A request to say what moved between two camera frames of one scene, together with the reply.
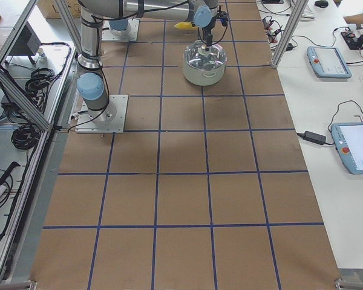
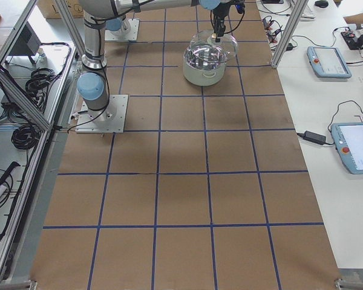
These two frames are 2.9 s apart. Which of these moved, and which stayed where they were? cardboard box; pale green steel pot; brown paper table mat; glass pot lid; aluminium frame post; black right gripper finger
Moved: black right gripper finger; glass pot lid
Stayed: cardboard box; brown paper table mat; pale green steel pot; aluminium frame post
